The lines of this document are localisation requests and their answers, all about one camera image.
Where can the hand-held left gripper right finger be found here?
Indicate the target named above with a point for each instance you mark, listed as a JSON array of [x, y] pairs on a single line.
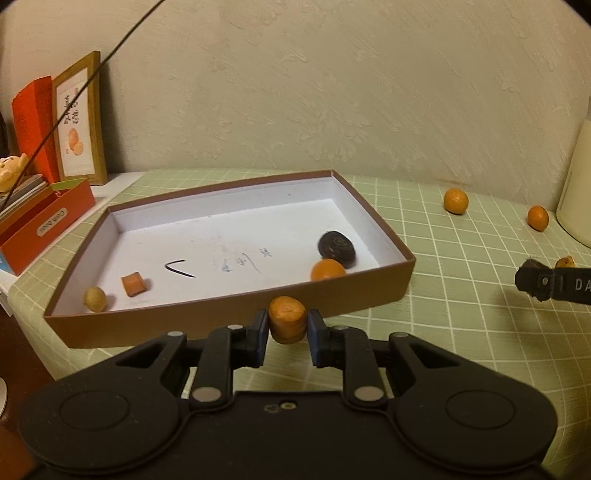
[[314, 332]]

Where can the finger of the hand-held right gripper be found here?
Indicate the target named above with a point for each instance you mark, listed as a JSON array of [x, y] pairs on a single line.
[[533, 279]]

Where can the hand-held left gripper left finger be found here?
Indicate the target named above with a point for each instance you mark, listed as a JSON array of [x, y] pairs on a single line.
[[264, 325]]

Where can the small orange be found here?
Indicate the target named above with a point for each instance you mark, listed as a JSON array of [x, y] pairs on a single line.
[[538, 218], [328, 270], [456, 201]]

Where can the dark passion fruit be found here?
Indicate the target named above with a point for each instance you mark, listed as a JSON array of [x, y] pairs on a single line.
[[336, 248]]

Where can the brown cardboard tray white inside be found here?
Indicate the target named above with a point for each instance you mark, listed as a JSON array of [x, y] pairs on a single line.
[[231, 230]]

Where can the small orange carrot chunk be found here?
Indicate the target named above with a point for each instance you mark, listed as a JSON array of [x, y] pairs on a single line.
[[135, 285]]

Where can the tan longan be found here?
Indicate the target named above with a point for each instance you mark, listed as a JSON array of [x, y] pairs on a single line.
[[95, 298]]

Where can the brown dried fruit piece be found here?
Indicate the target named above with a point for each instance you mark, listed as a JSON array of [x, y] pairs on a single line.
[[564, 262]]

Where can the white thermos jug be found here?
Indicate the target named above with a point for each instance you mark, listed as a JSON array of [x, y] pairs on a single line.
[[577, 194]]

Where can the green checked tablecloth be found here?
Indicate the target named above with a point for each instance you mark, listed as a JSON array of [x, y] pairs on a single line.
[[438, 277]]

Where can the open red box blue end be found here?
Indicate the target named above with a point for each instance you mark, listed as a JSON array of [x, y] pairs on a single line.
[[46, 221]]

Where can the yellow plush toy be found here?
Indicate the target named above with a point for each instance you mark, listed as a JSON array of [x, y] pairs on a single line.
[[11, 170]]

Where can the wooden picture frame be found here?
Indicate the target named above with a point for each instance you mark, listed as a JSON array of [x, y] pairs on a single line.
[[78, 134]]

